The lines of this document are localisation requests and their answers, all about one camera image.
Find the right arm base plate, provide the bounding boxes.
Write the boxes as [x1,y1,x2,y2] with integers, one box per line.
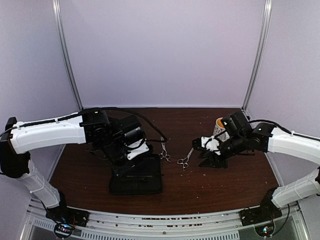
[239,206,282,226]

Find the aluminium front rail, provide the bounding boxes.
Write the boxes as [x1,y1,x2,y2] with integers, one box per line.
[19,197,311,240]

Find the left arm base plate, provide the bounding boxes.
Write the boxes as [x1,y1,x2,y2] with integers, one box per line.
[45,206,90,227]

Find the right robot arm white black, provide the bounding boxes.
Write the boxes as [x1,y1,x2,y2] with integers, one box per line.
[192,111,320,221]

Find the silver scissors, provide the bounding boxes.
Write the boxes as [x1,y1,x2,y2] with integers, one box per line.
[159,136,171,163]
[176,147,194,171]

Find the right aluminium frame post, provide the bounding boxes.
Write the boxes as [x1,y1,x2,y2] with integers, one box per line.
[242,0,273,112]

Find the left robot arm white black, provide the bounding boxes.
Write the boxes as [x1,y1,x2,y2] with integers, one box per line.
[0,109,152,222]

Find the white patterned mug yellow inside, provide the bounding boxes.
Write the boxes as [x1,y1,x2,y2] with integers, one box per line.
[213,117,229,142]

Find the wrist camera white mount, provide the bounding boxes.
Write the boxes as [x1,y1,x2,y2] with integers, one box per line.
[127,142,150,161]
[192,136,220,154]

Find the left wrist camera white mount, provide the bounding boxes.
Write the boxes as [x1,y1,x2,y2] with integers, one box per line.
[127,142,150,161]

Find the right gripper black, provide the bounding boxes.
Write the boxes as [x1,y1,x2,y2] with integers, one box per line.
[198,133,247,169]

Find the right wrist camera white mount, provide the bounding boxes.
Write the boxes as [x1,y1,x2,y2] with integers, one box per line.
[192,136,220,154]

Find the left aluminium frame post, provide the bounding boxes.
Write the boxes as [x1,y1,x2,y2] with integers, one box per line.
[52,0,84,111]

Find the aluminium frame post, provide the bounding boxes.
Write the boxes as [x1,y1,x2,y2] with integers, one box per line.
[242,0,273,112]
[52,0,84,111]

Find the black zip tool case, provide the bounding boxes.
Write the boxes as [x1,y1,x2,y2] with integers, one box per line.
[108,153,163,196]

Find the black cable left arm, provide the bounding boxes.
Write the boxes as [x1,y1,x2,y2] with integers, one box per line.
[0,107,172,143]

